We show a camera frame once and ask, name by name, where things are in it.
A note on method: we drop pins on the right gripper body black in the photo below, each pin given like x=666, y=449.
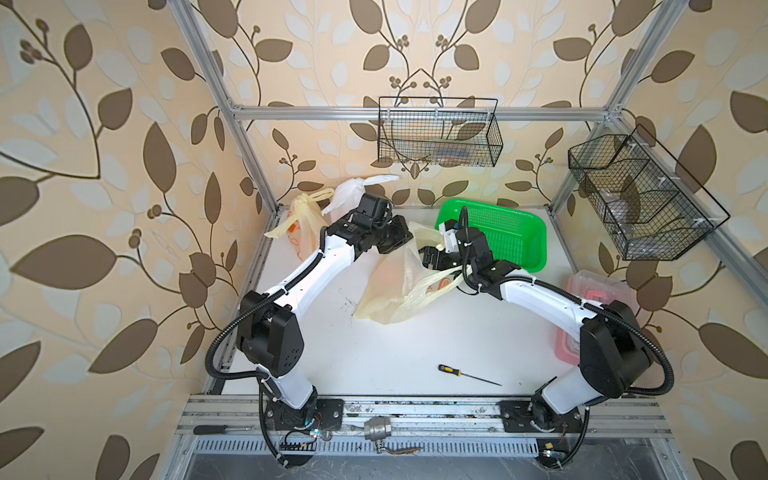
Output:
x=444, y=260

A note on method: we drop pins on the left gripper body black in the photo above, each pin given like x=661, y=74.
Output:
x=394, y=234

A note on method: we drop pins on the yellow plastic bag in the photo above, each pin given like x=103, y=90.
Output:
x=304, y=222
x=400, y=286

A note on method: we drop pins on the white plastic bag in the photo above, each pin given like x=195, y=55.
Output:
x=348, y=194

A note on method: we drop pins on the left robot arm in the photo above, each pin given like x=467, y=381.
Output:
x=268, y=333

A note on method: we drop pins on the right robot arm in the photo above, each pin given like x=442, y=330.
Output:
x=615, y=356

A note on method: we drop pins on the green plastic basket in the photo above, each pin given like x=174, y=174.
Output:
x=516, y=236

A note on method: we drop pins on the yellow black screwdriver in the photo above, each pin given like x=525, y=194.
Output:
x=459, y=373

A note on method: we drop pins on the metal cylinder fitting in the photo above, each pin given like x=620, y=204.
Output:
x=377, y=429

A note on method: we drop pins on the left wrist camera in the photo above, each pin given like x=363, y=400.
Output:
x=375, y=209

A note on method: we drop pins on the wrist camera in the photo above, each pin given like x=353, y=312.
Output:
x=449, y=230
x=375, y=209

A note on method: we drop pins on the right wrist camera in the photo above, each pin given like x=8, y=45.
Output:
x=449, y=230

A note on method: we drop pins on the back wire basket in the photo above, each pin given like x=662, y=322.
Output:
x=439, y=130

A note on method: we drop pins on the wire basket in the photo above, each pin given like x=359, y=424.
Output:
x=439, y=130
x=654, y=207

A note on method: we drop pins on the right wire basket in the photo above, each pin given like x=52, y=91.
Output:
x=654, y=207

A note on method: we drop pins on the black handled tool on rail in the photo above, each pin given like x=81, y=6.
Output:
x=202, y=430

